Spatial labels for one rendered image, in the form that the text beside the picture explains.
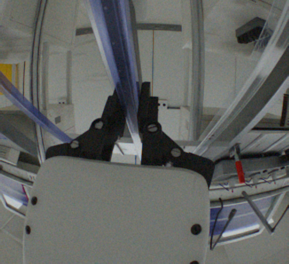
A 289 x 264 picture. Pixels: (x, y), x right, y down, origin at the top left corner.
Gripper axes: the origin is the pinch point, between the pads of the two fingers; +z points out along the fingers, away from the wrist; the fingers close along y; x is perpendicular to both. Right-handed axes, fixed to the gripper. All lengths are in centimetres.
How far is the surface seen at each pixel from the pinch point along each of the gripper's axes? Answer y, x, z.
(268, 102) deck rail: 20.2, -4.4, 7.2
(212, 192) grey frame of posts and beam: 29, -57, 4
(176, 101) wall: 27, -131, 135
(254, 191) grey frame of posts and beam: 55, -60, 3
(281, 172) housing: 66, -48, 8
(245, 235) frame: 76, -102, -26
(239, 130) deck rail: 19.9, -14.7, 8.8
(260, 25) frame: 35, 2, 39
